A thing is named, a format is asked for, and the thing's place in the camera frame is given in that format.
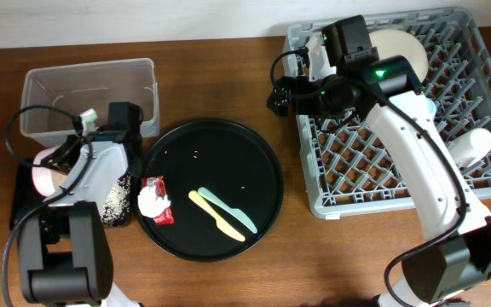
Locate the large cream bowl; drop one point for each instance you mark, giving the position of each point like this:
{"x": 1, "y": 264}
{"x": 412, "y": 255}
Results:
{"x": 390, "y": 42}

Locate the white cup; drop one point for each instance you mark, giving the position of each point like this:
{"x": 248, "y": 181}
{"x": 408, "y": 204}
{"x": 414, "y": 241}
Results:
{"x": 470, "y": 147}

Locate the white red wrapper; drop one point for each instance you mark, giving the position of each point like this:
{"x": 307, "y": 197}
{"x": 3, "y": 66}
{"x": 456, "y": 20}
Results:
{"x": 166, "y": 218}

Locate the light blue cup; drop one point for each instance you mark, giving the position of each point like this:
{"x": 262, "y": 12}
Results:
{"x": 431, "y": 108}

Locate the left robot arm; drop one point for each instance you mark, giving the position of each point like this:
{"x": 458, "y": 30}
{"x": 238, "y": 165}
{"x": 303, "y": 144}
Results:
{"x": 64, "y": 256}

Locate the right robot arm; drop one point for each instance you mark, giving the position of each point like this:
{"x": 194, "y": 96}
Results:
{"x": 377, "y": 77}

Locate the light blue plastic knife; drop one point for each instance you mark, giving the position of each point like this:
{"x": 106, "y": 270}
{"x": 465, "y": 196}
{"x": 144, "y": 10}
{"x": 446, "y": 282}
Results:
{"x": 234, "y": 212}

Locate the grey dishwasher rack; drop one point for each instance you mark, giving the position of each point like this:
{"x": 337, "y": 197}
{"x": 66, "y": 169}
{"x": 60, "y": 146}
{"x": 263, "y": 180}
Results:
{"x": 348, "y": 172}

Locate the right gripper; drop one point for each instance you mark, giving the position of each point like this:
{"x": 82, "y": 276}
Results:
{"x": 298, "y": 83}

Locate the yellow plastic knife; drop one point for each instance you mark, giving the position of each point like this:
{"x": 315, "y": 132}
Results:
{"x": 221, "y": 223}

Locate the round black tray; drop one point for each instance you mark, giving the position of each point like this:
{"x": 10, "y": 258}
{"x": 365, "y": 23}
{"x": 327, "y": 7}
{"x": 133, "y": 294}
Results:
{"x": 236, "y": 165}

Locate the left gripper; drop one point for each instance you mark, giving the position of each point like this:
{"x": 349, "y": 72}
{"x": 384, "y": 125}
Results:
{"x": 68, "y": 152}

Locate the spilled white grains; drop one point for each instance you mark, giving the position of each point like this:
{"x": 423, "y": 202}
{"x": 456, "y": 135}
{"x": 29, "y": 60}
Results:
{"x": 116, "y": 209}

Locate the clear plastic bin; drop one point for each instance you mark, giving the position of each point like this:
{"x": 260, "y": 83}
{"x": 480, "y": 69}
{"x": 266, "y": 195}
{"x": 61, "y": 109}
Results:
{"x": 77, "y": 88}

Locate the pink bowl with grains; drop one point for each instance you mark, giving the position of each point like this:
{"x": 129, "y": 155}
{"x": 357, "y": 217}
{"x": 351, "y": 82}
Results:
{"x": 46, "y": 180}

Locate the white tissue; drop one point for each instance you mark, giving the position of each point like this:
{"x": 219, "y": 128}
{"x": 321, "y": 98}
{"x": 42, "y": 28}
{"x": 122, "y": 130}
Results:
{"x": 151, "y": 202}

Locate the black rectangular tray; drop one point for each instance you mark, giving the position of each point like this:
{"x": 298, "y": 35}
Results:
{"x": 33, "y": 185}

